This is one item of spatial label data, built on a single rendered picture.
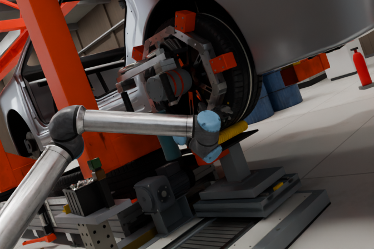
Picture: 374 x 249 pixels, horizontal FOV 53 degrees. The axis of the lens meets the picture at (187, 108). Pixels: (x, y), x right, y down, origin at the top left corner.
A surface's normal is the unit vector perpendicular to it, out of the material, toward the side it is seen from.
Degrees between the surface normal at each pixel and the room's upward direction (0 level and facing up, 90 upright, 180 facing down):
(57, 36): 90
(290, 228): 90
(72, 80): 90
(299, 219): 90
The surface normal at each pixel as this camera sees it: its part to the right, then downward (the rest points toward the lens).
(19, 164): 0.64, -0.21
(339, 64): -0.69, 0.28
